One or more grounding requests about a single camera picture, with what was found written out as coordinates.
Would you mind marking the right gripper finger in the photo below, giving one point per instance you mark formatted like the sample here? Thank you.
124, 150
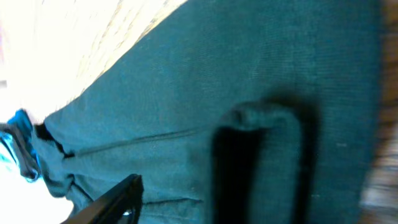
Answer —
111, 206

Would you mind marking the black garment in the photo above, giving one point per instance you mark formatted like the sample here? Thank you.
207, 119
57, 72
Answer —
234, 111

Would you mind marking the folded light blue jeans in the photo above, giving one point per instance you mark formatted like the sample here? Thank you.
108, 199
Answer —
17, 153

